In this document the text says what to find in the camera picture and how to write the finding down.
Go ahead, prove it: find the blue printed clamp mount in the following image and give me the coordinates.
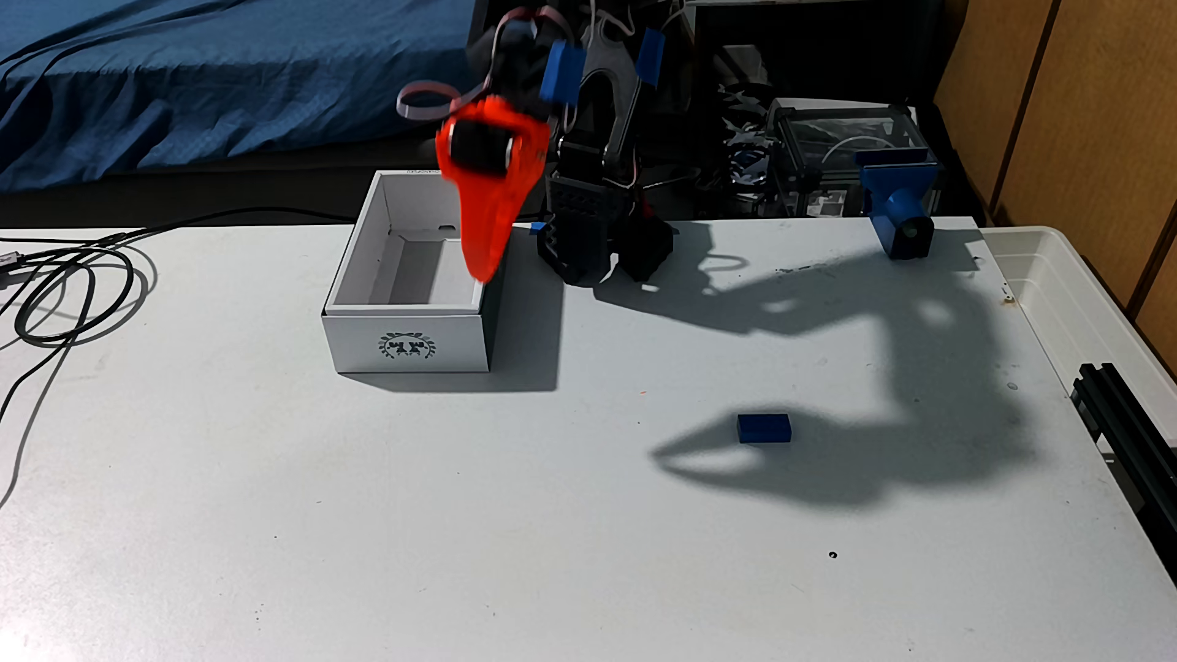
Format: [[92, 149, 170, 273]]
[[857, 149, 942, 262]]

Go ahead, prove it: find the blue toy brick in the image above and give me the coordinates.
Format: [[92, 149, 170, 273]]
[[736, 414, 793, 445]]

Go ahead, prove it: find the black cable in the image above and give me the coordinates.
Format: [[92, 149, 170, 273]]
[[0, 207, 356, 509]]

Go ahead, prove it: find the white cardboard box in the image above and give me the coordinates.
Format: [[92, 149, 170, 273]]
[[321, 168, 509, 375]]

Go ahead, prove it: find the grey servo cable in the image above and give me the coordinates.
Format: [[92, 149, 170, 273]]
[[396, 80, 490, 121]]

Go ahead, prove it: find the black aluminium extrusion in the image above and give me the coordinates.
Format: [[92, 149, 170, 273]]
[[1069, 362, 1177, 582]]

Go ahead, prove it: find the clear enclosure with black frame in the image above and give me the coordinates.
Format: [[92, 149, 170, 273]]
[[767, 99, 939, 219]]

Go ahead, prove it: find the wooden cabinet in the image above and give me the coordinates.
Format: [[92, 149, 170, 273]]
[[932, 0, 1177, 373]]

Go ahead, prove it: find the white plastic bin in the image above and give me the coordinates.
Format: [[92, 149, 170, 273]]
[[981, 225, 1177, 433]]

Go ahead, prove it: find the blue bed sheet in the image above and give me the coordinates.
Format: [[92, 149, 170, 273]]
[[0, 0, 479, 192]]

